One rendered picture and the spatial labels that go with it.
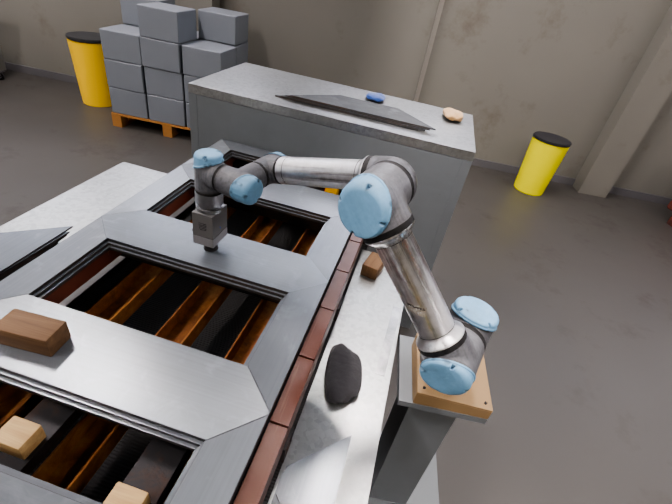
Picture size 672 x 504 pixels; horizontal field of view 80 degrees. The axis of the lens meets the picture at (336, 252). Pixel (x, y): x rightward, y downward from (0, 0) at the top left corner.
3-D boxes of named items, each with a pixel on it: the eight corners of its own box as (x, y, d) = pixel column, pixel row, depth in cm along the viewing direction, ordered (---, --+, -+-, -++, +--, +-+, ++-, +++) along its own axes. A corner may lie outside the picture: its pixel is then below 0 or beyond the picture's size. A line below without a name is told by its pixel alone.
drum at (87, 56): (129, 101, 444) (120, 37, 407) (107, 111, 412) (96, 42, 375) (94, 94, 445) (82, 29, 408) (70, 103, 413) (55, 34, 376)
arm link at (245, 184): (273, 169, 105) (240, 155, 108) (244, 184, 97) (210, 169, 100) (272, 195, 109) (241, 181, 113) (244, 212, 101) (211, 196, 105)
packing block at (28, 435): (-4, 450, 74) (-11, 438, 72) (20, 426, 78) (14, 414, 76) (24, 460, 73) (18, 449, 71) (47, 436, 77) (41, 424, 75)
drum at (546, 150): (540, 185, 433) (565, 135, 401) (549, 200, 404) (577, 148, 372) (507, 178, 434) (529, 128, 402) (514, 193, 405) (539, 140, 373)
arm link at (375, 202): (494, 359, 97) (400, 151, 84) (478, 405, 86) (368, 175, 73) (448, 360, 105) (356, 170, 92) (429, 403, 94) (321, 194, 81)
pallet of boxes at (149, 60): (246, 125, 441) (250, 13, 379) (222, 148, 382) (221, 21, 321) (151, 105, 444) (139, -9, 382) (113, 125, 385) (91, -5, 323)
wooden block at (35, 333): (-3, 344, 84) (-11, 327, 81) (21, 323, 89) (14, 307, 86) (51, 357, 83) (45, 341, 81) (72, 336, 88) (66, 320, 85)
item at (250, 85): (188, 92, 184) (187, 82, 181) (245, 69, 232) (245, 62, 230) (472, 161, 168) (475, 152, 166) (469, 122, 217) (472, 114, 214)
